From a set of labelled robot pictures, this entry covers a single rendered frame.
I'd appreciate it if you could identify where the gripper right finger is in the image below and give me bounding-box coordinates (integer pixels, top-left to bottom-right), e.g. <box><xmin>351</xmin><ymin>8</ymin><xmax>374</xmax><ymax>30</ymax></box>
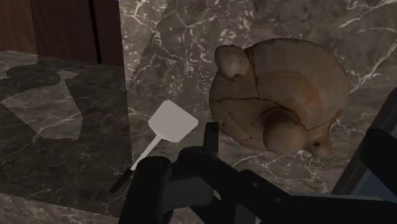
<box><xmin>331</xmin><ymin>89</ymin><xmax>397</xmax><ymax>198</ymax></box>

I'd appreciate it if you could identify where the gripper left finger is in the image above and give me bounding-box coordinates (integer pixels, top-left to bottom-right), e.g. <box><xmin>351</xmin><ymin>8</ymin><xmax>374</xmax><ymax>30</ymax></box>
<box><xmin>118</xmin><ymin>122</ymin><xmax>292</xmax><ymax>224</ymax></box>

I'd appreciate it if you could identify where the brown raw whole chicken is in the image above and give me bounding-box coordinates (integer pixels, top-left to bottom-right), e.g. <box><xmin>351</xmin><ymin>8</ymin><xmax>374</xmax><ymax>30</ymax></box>
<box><xmin>208</xmin><ymin>38</ymin><xmax>351</xmax><ymax>160</ymax></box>

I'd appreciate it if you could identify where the dark brown wooden cabinet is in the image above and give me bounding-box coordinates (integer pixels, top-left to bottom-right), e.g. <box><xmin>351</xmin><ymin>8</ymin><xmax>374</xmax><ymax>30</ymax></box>
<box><xmin>0</xmin><ymin>0</ymin><xmax>125</xmax><ymax>67</ymax></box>

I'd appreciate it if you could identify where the white spatula with black handle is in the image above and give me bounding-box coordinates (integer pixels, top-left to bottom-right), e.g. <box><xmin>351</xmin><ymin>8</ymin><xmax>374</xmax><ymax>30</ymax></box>
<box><xmin>109</xmin><ymin>99</ymin><xmax>199</xmax><ymax>195</ymax></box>

